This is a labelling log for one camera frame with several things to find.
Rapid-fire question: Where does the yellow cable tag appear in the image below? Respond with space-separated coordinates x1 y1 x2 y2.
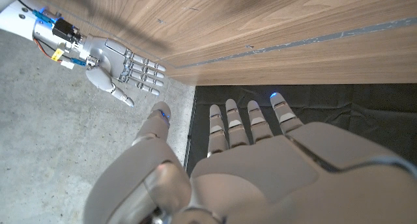
51 48 65 62

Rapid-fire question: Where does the grey tape strip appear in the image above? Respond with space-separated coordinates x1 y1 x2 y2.
175 17 417 70

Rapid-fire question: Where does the black backdrop cloth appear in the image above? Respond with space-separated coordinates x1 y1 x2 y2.
184 83 417 178

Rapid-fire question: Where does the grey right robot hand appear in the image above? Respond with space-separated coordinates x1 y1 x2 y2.
79 35 167 108

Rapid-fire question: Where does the red arm wire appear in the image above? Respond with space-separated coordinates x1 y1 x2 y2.
32 37 63 63

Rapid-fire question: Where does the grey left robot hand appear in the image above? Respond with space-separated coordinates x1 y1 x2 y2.
83 92 417 224

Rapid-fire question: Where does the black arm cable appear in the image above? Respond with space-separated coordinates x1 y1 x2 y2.
8 0 35 12

